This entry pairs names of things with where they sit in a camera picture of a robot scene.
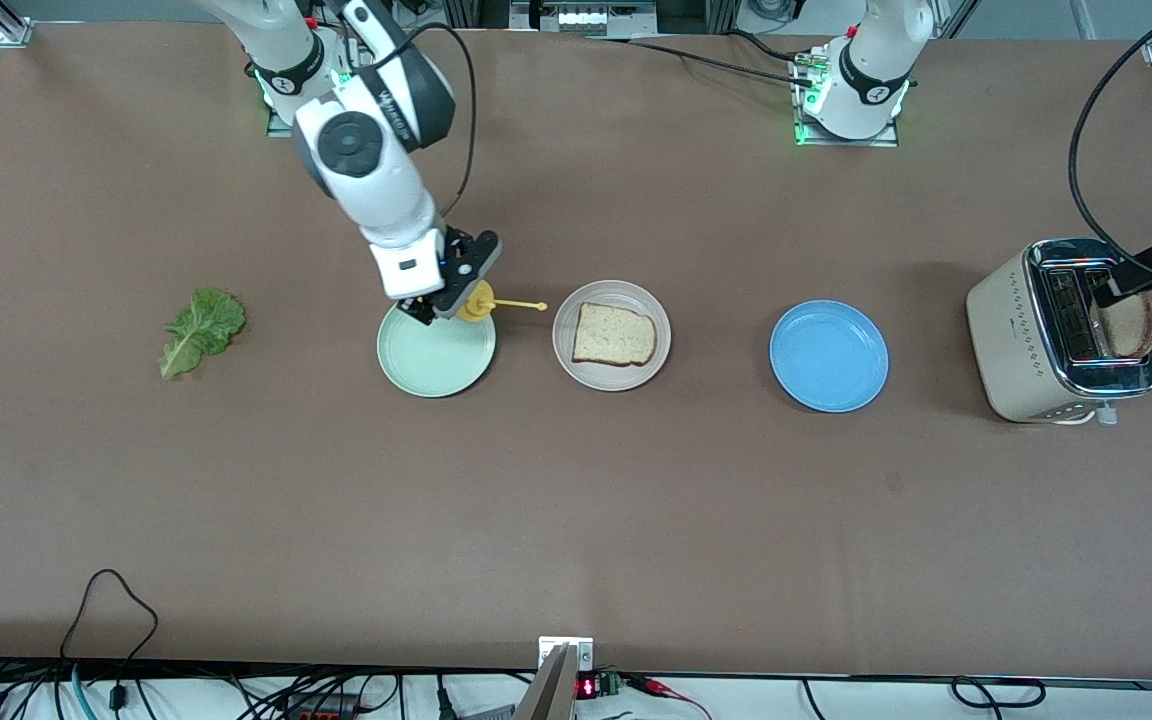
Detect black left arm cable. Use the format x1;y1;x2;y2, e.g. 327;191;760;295
1068;0;1152;271

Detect beige plate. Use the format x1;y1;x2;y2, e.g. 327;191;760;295
552;280;673;392

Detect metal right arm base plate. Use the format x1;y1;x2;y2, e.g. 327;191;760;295
266;28;379;139

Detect blue plate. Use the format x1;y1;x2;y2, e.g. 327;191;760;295
769;300;890;413

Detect toasted bread slice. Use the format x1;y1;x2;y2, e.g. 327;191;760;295
572;302;658;368
1091;290;1152;359

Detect black cable on table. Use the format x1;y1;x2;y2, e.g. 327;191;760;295
586;30;817;87

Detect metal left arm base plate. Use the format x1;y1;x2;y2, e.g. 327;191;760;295
791;45;902;149

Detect metal box with light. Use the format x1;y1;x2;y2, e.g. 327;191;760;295
509;0;659;38

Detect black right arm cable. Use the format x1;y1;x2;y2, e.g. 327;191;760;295
391;22;479;226

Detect silver mounting bracket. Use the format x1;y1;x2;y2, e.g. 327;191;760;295
538;636;595;673

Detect mint green plate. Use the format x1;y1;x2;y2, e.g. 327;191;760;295
377;286;497;399

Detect grey aluminium bar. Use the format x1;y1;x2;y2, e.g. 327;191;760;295
513;645;577;720

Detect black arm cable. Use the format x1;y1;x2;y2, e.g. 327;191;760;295
1068;0;1152;271
391;22;479;226

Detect yellow squeeze mustard bottle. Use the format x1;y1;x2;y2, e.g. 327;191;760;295
456;280;549;324

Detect green lettuce leaf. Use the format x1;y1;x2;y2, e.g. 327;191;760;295
158;287;246;381

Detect red clip wires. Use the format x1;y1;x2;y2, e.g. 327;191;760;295
626;674;712;720

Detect black coiled cable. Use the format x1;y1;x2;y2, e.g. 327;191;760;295
951;676;1047;709

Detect thin black looped cable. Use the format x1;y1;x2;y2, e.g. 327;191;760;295
58;568;160;720

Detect beige chrome toaster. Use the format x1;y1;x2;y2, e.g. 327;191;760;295
966;238;1152;429

